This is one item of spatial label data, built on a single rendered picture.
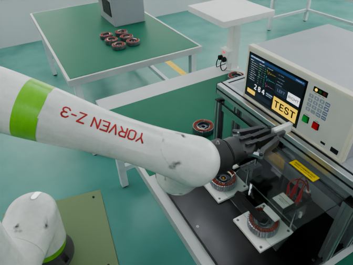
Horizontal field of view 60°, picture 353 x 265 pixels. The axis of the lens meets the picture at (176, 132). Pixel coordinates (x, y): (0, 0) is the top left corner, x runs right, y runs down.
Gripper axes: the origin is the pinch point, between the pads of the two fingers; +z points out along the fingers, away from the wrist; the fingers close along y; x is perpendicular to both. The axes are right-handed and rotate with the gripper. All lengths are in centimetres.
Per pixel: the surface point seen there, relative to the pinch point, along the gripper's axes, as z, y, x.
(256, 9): 65, -88, 3
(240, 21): 48, -81, 1
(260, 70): 9.6, -21.9, 7.5
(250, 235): -9.4, 4.5, -39.8
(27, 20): -37, -469, -84
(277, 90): 9.6, -12.8, 4.0
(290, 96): 9.7, -7.4, 4.5
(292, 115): 9.7, -5.0, -1.2
